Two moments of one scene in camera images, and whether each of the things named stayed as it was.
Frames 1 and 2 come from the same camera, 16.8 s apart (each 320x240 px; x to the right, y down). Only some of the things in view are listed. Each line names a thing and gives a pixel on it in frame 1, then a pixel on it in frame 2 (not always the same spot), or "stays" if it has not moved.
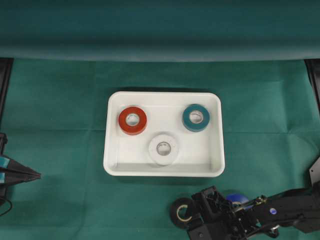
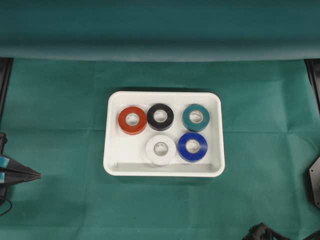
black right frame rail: [313, 67] stays
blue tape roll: [237, 197] to [192, 146]
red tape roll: [132, 121] stays
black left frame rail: [6, 69] stays
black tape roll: [176, 221] to [163, 126]
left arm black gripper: [16, 177] stays
